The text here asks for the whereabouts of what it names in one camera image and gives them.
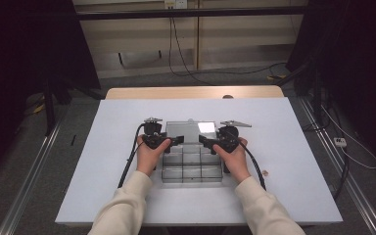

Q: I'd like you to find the thick black floor cable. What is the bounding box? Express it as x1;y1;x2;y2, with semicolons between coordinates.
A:
332;107;351;201

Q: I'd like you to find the right hand-held gripper black cable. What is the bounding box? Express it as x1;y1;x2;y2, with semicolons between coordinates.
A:
238;139;267;192

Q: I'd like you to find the white wall outlet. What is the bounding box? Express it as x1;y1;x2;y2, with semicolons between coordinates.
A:
164;0;189;10

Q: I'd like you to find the person's left hand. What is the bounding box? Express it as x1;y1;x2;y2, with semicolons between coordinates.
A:
136;135;171;177

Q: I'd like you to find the black metal stand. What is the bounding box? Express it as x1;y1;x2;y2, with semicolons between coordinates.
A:
43;76;59;137

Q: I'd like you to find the person's right hand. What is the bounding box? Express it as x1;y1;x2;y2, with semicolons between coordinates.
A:
212;138;252;184

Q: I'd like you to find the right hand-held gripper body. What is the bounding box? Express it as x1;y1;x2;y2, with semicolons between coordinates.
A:
214;120;253;155

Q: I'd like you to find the beige cabinet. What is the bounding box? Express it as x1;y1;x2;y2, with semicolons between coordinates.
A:
71;0;307;80

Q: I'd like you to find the silver floor rail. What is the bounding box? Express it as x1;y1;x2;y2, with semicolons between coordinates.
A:
298;97;376;235
0;118;64;235

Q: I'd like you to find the clear plastic compartment box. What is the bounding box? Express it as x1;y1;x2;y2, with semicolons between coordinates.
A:
161;120;225;184

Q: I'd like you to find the wooden table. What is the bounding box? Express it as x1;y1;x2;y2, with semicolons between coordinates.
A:
105;85;285;100

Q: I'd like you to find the long black wall cable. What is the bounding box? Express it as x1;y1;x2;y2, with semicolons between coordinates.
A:
167;16;288;86

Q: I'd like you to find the black horizontal metal bar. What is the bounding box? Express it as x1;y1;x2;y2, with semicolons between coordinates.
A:
76;5;307;22

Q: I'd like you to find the left hand-held gripper black cable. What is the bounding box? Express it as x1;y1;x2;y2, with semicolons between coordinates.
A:
117;122;146;189

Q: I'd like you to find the hand-held gripper black cable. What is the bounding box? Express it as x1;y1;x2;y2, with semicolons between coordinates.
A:
238;139;267;192
117;122;146;189

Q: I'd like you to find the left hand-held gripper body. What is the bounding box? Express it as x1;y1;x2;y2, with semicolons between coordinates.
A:
142;117;170;151

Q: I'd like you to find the white table cover sheet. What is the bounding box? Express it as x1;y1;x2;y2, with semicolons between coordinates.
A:
54;97;344;227

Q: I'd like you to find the white floor cable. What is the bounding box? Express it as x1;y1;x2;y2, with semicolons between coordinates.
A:
321;106;376;170

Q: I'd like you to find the black curtain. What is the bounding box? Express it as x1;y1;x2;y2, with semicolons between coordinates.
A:
286;0;376;175
0;0;102;188

